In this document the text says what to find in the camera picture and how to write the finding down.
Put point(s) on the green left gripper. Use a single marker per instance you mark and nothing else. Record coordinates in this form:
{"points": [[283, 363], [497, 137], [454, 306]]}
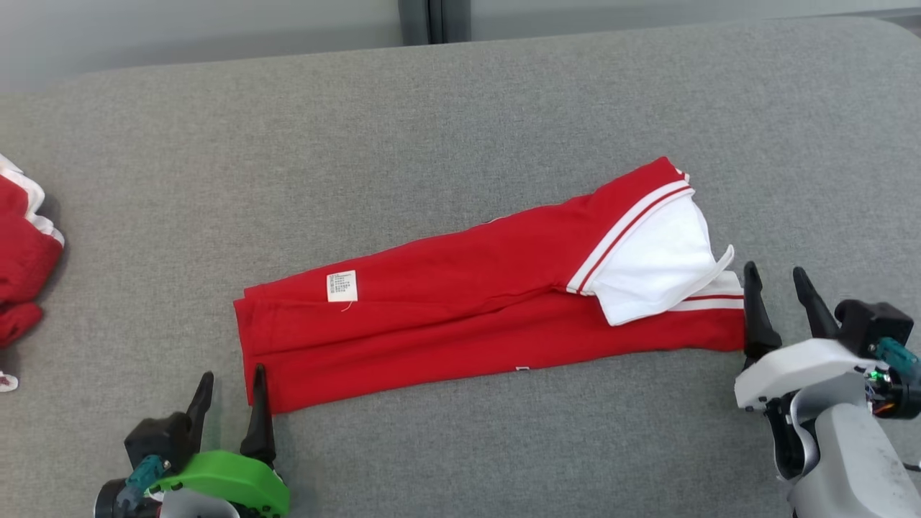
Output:
{"points": [[237, 478]]}

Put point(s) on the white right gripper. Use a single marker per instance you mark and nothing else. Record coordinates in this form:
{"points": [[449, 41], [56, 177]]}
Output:
{"points": [[799, 370]]}

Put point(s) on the red garment striped white trim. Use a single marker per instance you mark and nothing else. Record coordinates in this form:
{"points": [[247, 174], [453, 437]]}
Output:
{"points": [[432, 324]]}

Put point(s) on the red shorts white side stripe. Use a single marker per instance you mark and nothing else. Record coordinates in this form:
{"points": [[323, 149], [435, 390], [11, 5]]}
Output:
{"points": [[21, 266]]}

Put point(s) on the grey fabric sofa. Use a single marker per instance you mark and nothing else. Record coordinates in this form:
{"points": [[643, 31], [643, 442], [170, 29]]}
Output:
{"points": [[460, 108]]}

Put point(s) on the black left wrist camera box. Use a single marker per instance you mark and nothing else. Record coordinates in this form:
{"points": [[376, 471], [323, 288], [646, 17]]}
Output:
{"points": [[158, 439]]}

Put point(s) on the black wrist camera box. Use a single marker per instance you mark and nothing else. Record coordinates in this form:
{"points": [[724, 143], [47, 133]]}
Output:
{"points": [[870, 320], [158, 439]]}

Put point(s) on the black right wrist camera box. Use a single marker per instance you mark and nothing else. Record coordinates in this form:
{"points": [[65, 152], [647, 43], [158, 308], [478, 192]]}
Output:
{"points": [[870, 320]]}

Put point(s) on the teal left camera connector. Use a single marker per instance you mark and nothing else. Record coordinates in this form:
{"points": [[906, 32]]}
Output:
{"points": [[144, 475]]}

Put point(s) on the teal camera connector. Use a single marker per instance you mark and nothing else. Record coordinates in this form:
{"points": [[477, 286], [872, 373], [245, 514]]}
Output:
{"points": [[896, 354], [144, 475]]}

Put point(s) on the teal right camera connector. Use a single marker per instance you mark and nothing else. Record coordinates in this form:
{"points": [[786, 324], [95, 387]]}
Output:
{"points": [[896, 354]]}

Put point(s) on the grey door frame post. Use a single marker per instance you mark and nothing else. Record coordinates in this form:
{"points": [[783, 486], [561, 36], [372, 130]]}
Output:
{"points": [[432, 21]]}

